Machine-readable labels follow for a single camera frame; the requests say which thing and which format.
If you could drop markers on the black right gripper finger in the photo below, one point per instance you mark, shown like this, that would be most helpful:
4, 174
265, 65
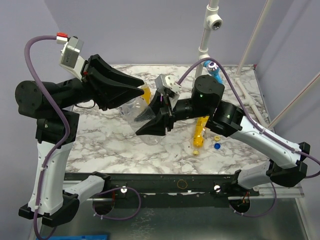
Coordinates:
156, 104
155, 127

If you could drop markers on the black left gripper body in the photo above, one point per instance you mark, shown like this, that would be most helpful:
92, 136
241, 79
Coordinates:
86, 73

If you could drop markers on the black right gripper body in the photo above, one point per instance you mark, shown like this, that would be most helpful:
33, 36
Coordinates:
169, 114

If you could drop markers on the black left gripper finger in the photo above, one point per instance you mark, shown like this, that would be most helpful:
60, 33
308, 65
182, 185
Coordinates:
111, 94
111, 73

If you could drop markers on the yellow bottle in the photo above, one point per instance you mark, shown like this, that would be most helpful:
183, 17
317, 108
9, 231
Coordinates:
147, 93
198, 138

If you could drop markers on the small clear bottle white cap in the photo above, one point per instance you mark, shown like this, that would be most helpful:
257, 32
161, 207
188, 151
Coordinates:
137, 113

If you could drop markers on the yellow bottle cap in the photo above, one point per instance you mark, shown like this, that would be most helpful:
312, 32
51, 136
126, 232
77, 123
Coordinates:
217, 138

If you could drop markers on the blue bottle cap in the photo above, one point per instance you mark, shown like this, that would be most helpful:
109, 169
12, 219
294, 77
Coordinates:
217, 146

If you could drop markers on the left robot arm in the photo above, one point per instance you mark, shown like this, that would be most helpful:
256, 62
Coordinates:
48, 103

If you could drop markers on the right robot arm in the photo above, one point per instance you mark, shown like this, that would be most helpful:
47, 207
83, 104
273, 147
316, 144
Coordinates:
285, 167

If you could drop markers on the blue plastic faucet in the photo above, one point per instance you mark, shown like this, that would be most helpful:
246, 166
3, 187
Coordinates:
213, 69

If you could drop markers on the blue tray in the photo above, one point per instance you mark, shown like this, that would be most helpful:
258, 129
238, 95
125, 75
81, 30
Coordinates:
82, 237

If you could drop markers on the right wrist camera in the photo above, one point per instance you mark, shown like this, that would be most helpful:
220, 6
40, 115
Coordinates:
168, 86

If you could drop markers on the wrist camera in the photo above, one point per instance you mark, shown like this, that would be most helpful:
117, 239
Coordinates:
70, 58
168, 86

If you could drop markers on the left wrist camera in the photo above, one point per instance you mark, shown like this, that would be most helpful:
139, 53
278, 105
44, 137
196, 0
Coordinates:
70, 58

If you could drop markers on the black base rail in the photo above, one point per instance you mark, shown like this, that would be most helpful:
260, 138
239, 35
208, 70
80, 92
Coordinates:
176, 190

